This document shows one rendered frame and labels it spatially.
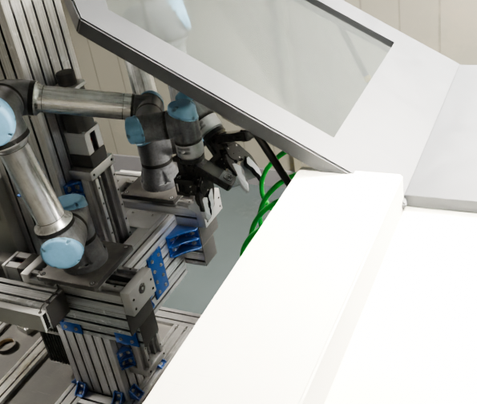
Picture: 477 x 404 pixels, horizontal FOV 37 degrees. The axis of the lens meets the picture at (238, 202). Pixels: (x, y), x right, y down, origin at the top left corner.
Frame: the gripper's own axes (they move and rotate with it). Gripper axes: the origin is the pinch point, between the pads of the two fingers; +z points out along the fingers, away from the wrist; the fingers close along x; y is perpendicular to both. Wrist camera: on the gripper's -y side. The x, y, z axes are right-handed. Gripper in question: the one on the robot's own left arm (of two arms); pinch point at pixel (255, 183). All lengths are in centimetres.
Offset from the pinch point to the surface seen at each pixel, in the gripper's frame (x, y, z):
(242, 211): -166, 155, -20
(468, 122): -6, -60, 21
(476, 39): -198, -7, -15
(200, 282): -100, 151, 4
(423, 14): -191, 4, -41
